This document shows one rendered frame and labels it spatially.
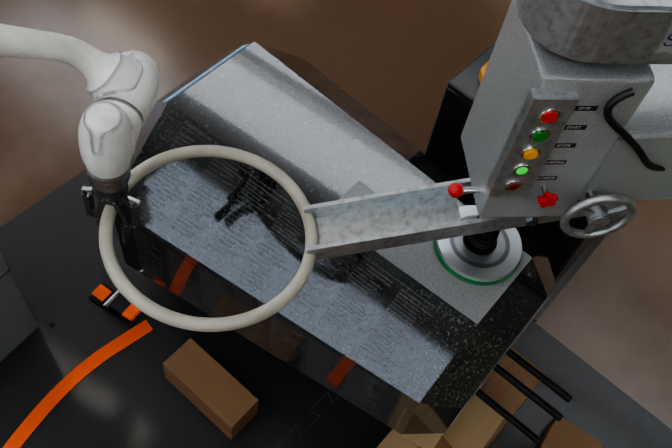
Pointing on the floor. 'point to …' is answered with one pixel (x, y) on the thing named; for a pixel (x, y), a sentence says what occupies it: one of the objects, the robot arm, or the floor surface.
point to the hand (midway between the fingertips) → (114, 228)
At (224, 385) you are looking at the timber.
